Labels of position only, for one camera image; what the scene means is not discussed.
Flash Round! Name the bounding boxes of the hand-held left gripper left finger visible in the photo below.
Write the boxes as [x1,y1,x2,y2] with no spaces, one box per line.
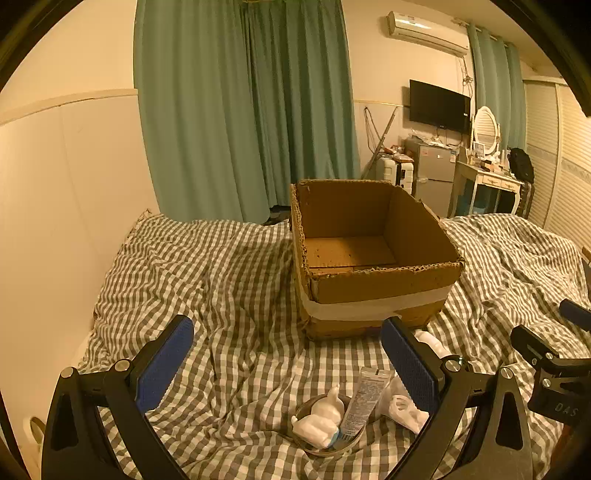
[41,315,195,480]

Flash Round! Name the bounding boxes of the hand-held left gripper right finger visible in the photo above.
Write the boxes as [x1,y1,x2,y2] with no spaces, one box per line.
[381,316,534,480]

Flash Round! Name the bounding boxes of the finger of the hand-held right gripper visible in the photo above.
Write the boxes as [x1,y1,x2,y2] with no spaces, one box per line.
[511,325,573,370]
[558,299,591,330]

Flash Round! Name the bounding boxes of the small white bottle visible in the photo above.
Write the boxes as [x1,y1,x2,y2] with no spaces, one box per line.
[413,329,455,361]

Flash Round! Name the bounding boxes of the white squeeze tube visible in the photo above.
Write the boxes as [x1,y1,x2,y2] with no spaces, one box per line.
[333,367,393,447]

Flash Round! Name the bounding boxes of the brown cardboard box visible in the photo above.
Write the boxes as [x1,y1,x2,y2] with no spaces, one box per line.
[290,179,465,342]

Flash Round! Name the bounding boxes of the white animal figurine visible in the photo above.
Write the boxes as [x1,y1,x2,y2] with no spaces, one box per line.
[292,384,346,449]

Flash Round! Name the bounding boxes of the round metal bowl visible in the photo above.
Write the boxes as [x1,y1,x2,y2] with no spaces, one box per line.
[291,394,366,457]

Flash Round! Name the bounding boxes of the grey checked blanket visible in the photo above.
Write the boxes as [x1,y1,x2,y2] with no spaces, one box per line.
[76,210,591,480]

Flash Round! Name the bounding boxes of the white slatted wardrobe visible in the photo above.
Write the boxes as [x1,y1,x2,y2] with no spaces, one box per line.
[524,78,591,245]

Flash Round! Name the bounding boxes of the white dressing table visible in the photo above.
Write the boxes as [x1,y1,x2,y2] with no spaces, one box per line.
[455,159,525,217]

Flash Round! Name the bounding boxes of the black bag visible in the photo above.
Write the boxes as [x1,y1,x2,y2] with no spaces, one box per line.
[508,148,536,184]

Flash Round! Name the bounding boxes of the white suitcase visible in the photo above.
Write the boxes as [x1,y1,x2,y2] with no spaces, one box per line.
[376,156,416,195]

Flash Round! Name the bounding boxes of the silver small fridge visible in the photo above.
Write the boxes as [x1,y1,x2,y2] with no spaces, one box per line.
[405,137,458,217]

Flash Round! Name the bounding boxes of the white oval mirror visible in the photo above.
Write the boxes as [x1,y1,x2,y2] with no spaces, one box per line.
[472,105,502,155]

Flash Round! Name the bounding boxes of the leaning broom stick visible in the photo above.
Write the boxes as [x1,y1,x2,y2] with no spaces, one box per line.
[360,108,398,181]

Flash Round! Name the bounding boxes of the teal curtain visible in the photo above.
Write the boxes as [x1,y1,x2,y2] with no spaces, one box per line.
[242,0,362,208]
[134,0,269,225]
[466,23,528,151]

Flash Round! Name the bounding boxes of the white air conditioner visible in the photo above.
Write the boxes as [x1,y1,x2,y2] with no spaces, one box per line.
[387,10,469,57]

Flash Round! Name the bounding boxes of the black wall television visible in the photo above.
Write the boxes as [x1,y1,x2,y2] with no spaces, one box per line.
[409,79,472,132]

